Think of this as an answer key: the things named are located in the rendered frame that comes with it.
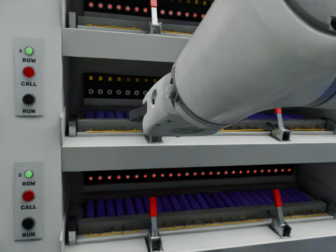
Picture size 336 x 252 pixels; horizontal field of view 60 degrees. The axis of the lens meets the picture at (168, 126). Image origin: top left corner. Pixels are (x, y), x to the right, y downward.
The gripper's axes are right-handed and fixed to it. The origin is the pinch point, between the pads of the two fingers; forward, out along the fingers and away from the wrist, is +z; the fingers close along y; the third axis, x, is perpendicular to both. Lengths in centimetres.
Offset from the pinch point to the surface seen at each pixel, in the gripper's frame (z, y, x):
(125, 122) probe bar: 13.0, -5.0, 3.4
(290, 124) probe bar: 13.9, 32.4, 3.3
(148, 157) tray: 9.1, -1.5, -3.8
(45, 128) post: 7.4, -18.4, 1.1
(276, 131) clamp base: 9.4, 25.5, 0.9
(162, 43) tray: 4.5, 1.0, 15.9
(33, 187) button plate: 9.2, -20.0, -8.1
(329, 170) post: 17.7, 44.6, -7.1
